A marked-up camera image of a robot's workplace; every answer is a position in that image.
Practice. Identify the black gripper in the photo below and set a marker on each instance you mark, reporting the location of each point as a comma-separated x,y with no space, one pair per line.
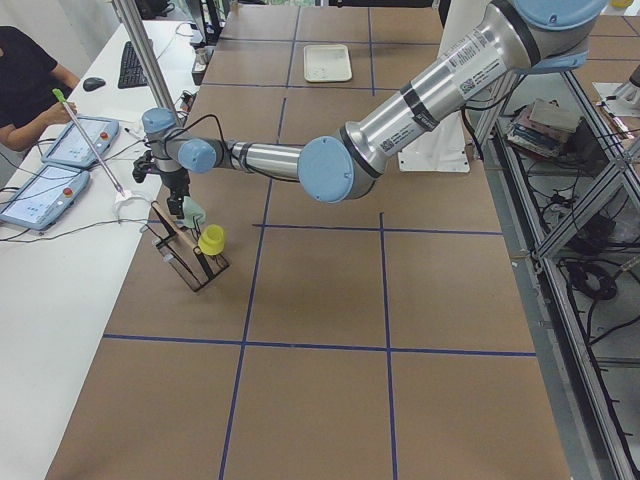
177,184

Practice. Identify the light green plastic cup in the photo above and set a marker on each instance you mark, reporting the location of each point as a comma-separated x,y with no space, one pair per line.
196,217

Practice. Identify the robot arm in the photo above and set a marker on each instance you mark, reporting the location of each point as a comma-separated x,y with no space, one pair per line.
513,36

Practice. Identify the yellow plastic cup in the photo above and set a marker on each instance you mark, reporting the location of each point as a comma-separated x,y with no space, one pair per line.
212,240

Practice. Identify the cream bear print tray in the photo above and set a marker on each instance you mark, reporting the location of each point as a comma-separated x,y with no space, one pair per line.
326,63

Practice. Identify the upper teach pendant tablet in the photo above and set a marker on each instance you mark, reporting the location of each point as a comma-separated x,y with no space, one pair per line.
71,149

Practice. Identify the teach pendant tablet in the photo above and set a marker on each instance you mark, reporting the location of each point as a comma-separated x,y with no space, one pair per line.
71,149
44,198

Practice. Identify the lower teach pendant tablet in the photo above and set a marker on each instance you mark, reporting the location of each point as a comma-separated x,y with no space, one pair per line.
44,198

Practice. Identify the black keyboard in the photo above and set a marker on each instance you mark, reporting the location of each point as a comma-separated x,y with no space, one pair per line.
131,73

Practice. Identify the black computer mouse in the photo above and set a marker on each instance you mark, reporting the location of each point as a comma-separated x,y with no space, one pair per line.
93,83

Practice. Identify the long pink grabber stick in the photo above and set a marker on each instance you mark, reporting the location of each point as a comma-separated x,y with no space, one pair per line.
123,196

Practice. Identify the person in black shirt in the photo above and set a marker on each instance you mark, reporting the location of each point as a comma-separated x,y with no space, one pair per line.
29,75

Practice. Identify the stack of books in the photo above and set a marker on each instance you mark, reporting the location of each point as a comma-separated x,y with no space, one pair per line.
542,128

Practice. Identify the black wire cup rack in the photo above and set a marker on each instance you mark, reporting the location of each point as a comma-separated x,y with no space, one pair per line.
178,248

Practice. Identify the aluminium frame post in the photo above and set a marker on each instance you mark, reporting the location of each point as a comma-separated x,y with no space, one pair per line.
129,16

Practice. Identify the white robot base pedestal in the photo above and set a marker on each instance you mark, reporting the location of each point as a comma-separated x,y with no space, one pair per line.
444,149

